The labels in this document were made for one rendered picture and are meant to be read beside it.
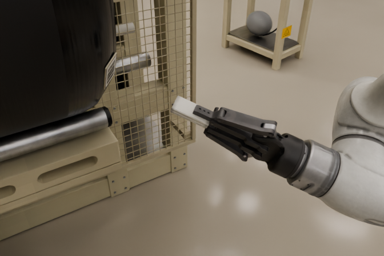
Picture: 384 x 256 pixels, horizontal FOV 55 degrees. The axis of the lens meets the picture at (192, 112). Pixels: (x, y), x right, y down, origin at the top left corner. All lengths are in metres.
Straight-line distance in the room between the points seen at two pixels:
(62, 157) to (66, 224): 1.06
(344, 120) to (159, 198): 1.24
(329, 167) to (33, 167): 0.54
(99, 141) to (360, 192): 0.50
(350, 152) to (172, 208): 1.21
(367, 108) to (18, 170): 0.65
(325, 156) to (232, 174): 1.32
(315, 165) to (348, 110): 0.15
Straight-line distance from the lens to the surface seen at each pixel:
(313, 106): 2.57
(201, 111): 0.63
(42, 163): 0.77
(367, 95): 0.73
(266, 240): 1.70
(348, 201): 0.68
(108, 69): 0.62
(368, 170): 0.69
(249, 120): 0.62
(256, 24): 3.07
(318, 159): 0.65
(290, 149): 0.64
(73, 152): 0.78
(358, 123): 0.73
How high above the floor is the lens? 1.35
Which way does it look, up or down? 34 degrees down
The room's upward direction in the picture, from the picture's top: straight up
